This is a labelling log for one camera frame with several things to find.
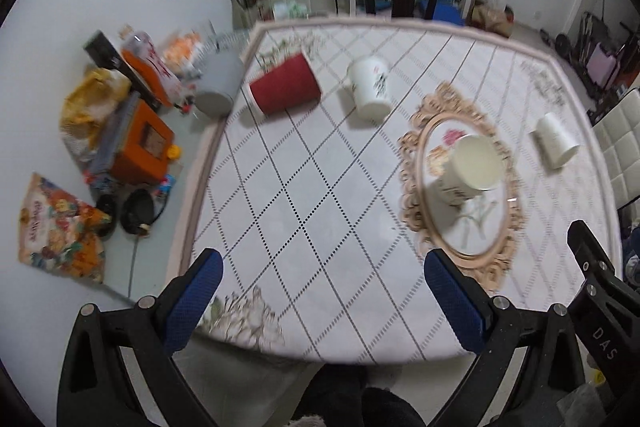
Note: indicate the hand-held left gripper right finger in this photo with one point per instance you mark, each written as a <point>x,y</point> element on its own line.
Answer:
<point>452,302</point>

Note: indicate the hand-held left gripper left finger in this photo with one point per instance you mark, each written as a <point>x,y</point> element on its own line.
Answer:
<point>195,302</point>

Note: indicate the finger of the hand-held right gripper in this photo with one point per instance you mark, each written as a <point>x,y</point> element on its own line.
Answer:
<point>607,307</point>

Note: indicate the cream cup with printed side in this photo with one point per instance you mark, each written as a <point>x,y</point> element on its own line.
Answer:
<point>470,169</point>

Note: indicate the small plain white cup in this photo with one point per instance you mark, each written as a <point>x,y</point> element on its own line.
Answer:
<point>555,139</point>

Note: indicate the white cup with floral print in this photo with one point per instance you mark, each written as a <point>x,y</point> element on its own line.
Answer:
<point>370,89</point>

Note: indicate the red paper cup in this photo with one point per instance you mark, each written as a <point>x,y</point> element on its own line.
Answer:
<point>285,84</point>

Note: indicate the person's legs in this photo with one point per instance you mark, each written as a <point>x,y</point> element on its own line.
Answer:
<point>350,399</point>

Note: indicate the floral printed bag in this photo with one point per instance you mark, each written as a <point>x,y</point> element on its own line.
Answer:
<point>60,232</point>

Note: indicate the white padded chair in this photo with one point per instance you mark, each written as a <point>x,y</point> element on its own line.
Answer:
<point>620,142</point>

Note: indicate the orange box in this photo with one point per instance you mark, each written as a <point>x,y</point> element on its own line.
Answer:
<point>140,144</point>

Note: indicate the diamond pattern tablecloth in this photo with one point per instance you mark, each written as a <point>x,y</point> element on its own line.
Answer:
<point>325,187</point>

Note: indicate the grey bin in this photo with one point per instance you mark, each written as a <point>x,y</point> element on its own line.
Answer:
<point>217,79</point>

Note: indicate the yellow plastic bag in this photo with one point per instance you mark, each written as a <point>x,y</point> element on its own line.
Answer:
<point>90,104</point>

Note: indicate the pink suitcase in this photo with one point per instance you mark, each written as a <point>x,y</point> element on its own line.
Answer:
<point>602,63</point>

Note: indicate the red and white snack packet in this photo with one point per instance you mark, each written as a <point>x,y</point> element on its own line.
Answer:
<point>150,57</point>

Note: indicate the brown paper bag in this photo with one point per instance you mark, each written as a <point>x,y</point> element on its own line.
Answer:
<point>492,19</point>

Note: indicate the open cardboard box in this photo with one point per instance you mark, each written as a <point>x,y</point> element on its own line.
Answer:
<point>245,2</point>

